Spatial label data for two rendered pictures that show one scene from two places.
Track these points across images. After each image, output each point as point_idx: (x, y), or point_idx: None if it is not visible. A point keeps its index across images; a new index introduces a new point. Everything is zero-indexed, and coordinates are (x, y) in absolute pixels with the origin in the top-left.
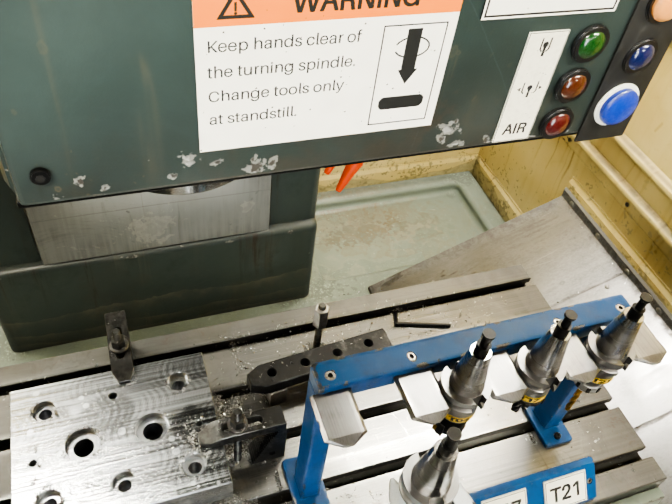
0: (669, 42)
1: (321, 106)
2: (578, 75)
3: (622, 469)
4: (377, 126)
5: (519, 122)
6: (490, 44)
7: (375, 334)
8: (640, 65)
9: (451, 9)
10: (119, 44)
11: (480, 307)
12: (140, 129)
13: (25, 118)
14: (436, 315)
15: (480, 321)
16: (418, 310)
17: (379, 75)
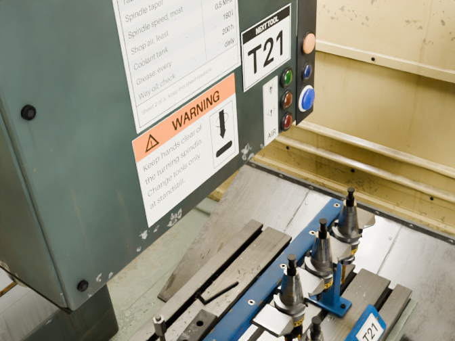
0: (314, 59)
1: (193, 170)
2: (288, 94)
3: (388, 301)
4: (218, 166)
5: (272, 130)
6: (250, 100)
7: (200, 315)
8: (309, 76)
9: (231, 93)
10: (107, 189)
11: (247, 259)
12: (122, 230)
13: (72, 255)
14: (225, 281)
15: (253, 268)
16: (212, 285)
17: (212, 141)
